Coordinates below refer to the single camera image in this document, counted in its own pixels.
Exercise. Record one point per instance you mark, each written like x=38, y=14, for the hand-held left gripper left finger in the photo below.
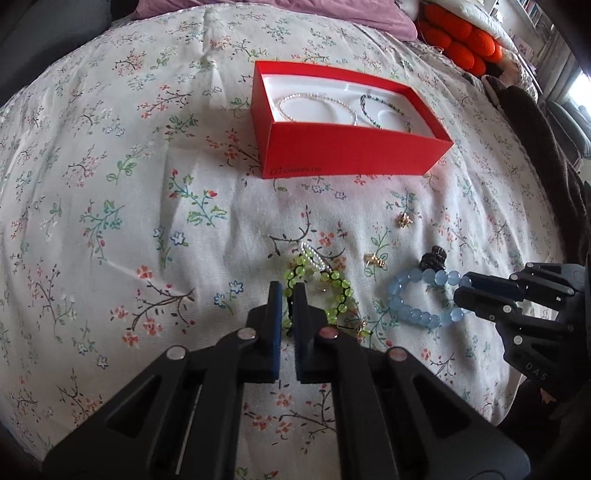
x=276, y=323

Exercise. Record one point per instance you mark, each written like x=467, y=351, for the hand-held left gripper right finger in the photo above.
x=299, y=323

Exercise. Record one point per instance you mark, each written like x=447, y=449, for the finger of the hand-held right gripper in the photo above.
x=480, y=304
x=496, y=286

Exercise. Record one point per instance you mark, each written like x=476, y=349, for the black hair claw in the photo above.
x=433, y=257

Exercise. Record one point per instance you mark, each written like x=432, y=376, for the red cardboard box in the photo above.
x=351, y=138

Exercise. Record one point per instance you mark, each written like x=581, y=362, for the dark brown blanket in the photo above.
x=545, y=152

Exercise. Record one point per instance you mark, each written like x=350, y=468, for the floral bed sheet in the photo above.
x=138, y=207

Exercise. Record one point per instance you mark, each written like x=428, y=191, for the orange bobble cushion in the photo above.
x=457, y=34

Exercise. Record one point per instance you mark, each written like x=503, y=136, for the white quilted pillow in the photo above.
x=480, y=18

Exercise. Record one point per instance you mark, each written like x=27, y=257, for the bookshelf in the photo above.
x=526, y=11

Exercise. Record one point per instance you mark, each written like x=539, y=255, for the purple pillow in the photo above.
x=277, y=11

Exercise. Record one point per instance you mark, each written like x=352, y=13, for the grey upholstered headboard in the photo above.
x=55, y=32

